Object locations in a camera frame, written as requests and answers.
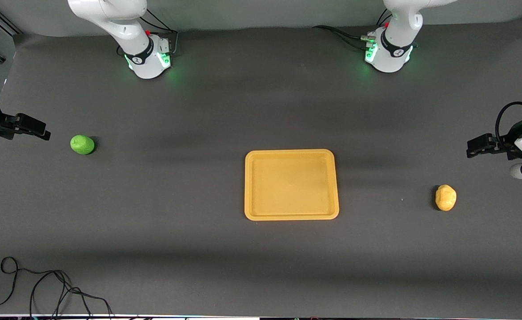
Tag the dark aluminium frame rail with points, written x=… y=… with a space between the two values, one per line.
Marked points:
x=7 y=24

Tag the yellow potato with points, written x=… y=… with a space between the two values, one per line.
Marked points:
x=445 y=198

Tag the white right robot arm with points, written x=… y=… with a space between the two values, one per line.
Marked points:
x=127 y=26

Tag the green lime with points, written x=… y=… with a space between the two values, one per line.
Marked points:
x=82 y=145

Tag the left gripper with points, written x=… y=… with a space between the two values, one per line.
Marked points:
x=502 y=146

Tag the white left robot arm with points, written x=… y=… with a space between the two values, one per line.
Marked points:
x=396 y=49

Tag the yellow plastic tray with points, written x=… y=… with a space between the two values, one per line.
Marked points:
x=287 y=186

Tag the dark grey table mat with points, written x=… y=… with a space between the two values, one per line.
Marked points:
x=198 y=111

